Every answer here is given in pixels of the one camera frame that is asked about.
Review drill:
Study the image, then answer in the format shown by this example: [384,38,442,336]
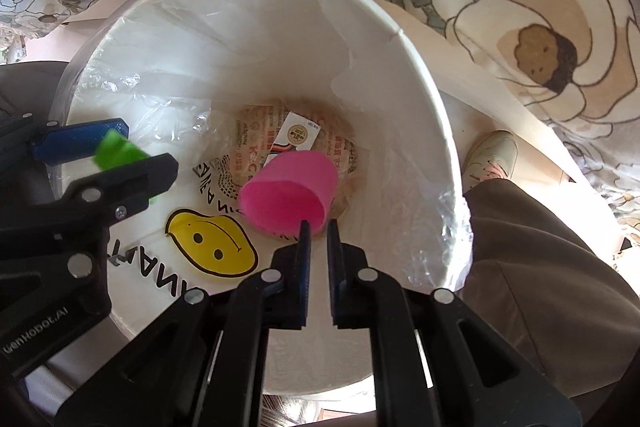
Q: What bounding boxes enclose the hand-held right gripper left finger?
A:
[54,221,313,427]

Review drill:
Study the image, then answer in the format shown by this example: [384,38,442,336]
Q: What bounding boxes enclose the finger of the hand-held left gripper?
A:
[0,153,180,258]
[0,117,132,166]

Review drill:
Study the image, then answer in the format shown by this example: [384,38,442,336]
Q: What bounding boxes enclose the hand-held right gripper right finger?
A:
[326,219,583,427]

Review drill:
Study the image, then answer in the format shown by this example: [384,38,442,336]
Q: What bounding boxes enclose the green and white box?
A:
[94,129,162,209]

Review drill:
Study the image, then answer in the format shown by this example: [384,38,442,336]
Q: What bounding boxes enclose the pink plastic cup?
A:
[237,150,337,235]

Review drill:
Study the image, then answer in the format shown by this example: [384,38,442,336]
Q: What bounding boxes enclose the white paper bin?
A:
[47,0,473,398]

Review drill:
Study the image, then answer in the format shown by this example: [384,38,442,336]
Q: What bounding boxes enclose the white waste bin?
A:
[55,0,475,293]

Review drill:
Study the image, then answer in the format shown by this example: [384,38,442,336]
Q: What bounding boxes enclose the printed paper wrapper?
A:
[231,99,363,218]

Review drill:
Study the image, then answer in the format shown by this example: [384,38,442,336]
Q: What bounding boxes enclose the floral printed blanket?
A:
[0,0,640,243]

